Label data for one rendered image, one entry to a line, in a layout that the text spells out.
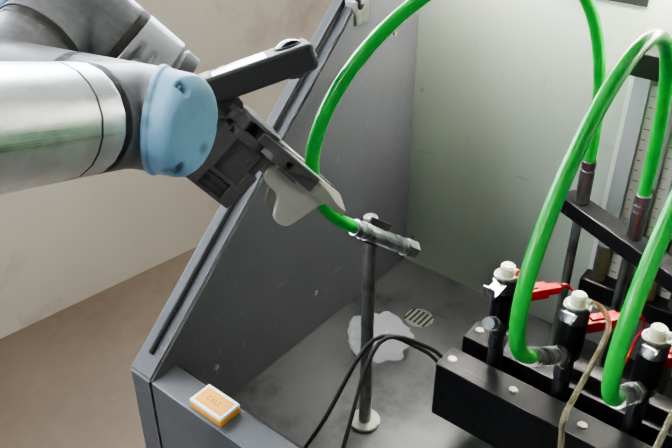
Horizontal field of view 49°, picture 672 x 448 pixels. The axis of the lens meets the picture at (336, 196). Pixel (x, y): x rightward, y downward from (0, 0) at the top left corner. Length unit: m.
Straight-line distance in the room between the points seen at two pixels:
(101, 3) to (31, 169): 0.24
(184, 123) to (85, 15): 0.17
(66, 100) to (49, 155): 0.03
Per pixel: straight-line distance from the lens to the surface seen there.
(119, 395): 2.29
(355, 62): 0.68
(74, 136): 0.45
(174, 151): 0.50
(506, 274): 0.81
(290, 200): 0.70
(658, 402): 0.88
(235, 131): 0.67
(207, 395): 0.87
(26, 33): 0.62
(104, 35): 0.65
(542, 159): 1.07
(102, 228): 2.57
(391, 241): 0.80
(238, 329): 0.99
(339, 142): 1.02
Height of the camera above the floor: 1.58
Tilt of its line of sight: 31 degrees down
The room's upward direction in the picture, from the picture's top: straight up
